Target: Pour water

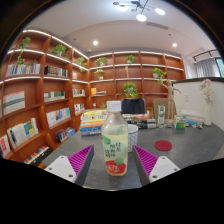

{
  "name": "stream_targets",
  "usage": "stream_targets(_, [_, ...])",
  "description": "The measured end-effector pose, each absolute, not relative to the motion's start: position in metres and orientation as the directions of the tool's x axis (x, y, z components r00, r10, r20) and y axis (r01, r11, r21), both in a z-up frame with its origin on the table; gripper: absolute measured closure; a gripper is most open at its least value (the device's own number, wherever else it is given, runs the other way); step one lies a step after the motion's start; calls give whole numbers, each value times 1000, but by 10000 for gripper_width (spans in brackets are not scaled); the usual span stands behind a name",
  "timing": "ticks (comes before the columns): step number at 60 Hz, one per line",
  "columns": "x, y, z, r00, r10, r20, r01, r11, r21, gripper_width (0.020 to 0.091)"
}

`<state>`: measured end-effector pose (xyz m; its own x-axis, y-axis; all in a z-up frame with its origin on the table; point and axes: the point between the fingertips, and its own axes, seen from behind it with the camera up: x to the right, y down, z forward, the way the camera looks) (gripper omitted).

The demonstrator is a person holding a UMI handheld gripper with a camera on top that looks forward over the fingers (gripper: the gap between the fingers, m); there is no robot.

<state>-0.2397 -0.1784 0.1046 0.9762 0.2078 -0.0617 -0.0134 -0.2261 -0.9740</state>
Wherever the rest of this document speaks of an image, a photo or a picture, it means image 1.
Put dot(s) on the dark office chair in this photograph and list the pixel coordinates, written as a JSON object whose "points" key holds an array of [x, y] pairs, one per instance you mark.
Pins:
{"points": [[133, 106]]}

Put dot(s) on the colourful book stack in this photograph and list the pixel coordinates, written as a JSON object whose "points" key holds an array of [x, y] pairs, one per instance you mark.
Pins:
{"points": [[91, 121]]}

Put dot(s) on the branched ceiling lamp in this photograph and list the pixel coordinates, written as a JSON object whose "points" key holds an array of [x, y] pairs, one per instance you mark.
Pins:
{"points": [[141, 15]]}

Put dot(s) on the clear drink bottle white cap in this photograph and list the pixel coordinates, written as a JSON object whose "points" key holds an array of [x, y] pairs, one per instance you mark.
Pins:
{"points": [[114, 140]]}

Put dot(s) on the green and white carton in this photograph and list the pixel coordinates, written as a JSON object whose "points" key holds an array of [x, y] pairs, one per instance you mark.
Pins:
{"points": [[160, 115]]}

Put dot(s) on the white partition panel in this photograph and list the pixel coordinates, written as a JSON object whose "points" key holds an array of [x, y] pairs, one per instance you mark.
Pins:
{"points": [[191, 96]]}

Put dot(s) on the flat round red coaster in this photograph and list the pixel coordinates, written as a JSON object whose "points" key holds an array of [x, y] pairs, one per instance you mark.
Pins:
{"points": [[163, 145]]}

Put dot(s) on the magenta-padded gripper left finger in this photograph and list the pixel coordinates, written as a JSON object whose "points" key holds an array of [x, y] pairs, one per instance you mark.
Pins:
{"points": [[61, 166]]}

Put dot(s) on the green tissue box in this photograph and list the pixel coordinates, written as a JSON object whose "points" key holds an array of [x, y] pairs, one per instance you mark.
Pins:
{"points": [[180, 122]]}

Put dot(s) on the wooden artist mannequin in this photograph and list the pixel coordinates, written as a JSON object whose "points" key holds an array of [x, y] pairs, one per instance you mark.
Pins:
{"points": [[170, 100]]}

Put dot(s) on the white paper stack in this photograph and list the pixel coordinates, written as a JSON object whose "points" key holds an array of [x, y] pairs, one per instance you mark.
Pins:
{"points": [[191, 116]]}

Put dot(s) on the black ceiling track rail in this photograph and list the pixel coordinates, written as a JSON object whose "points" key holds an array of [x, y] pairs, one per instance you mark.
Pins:
{"points": [[203, 54]]}

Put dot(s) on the ceiling air vent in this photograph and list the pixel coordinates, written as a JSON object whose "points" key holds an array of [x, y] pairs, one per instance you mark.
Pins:
{"points": [[157, 25]]}

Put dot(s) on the white patterned cup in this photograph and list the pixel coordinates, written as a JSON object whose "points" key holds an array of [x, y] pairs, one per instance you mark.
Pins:
{"points": [[133, 136]]}

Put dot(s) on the recessed ceiling spotlight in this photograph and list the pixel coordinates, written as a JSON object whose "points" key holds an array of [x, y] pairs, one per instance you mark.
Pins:
{"points": [[95, 42], [174, 44]]}

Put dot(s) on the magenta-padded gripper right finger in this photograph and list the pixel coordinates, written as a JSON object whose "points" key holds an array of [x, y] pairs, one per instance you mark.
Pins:
{"points": [[163, 166]]}

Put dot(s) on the dark book stack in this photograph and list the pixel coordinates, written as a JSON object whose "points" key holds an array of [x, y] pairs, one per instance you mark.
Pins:
{"points": [[141, 121]]}

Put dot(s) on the window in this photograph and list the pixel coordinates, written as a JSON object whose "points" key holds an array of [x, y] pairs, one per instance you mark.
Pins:
{"points": [[220, 66]]}

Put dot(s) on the grey curtain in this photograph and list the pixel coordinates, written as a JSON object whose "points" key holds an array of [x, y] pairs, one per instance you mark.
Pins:
{"points": [[206, 68]]}

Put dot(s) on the wooden shelf unit with books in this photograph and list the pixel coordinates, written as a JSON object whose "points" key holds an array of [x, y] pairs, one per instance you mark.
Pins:
{"points": [[30, 96]]}

